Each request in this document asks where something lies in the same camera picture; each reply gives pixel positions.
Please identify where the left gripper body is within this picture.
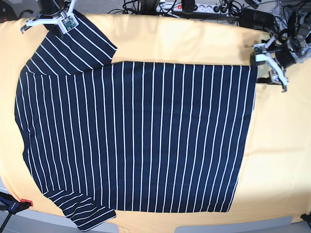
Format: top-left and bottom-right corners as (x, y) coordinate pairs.
(275, 42), (298, 68)

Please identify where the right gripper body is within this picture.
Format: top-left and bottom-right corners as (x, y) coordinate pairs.
(36, 0), (72, 19)

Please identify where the navy white striped T-shirt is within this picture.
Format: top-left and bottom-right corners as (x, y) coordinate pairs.
(15, 11), (258, 231)

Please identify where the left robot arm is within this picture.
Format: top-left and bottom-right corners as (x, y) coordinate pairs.
(250, 0), (311, 92)

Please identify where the black power adapter box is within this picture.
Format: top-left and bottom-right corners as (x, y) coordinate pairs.
(239, 8), (275, 31)

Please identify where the white power strip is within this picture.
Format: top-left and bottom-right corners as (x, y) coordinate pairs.
(156, 1), (229, 15)

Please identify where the yellow table cloth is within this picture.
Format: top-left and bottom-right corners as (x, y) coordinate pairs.
(0, 14), (311, 233)

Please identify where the black clamp right corner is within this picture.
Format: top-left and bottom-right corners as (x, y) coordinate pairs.
(300, 213), (311, 228)

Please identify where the blue black bar clamp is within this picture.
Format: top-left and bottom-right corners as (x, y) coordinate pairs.
(0, 192), (33, 233)

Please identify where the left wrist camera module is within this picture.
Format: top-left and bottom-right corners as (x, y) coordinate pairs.
(253, 43), (266, 55)

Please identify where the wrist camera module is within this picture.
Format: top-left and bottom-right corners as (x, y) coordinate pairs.
(253, 43), (266, 55)
(58, 14), (79, 34)

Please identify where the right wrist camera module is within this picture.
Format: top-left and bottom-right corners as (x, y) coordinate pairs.
(58, 14), (79, 34)

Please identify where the black cable bundle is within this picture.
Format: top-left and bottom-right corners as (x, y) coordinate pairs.
(108, 0), (185, 17)

